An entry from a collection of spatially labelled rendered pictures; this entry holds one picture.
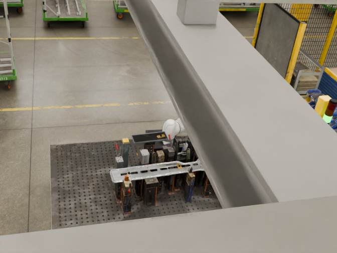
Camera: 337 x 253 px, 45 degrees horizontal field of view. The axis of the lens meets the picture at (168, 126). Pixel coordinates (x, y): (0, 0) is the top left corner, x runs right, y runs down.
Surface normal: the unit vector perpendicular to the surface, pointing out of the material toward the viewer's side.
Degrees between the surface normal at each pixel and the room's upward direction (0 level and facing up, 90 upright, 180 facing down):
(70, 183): 0
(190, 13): 90
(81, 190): 0
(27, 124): 0
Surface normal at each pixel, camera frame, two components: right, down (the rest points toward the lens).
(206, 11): 0.24, 0.57
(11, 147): 0.10, -0.82
